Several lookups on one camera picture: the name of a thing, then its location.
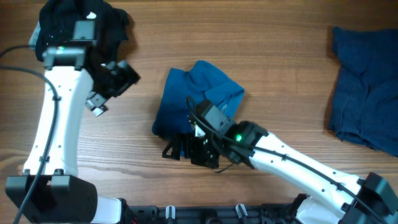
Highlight teal blue polo shirt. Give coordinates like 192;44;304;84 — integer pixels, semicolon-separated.
152;60;245;140

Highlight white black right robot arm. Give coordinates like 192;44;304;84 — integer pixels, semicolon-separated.
188;119;397;223

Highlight black crumpled garment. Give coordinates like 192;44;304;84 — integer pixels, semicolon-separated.
29;0;129;64

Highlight dark navy shirt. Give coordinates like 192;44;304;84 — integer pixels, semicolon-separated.
328;27;397;156

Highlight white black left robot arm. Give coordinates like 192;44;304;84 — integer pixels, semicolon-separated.
6;44;139;223

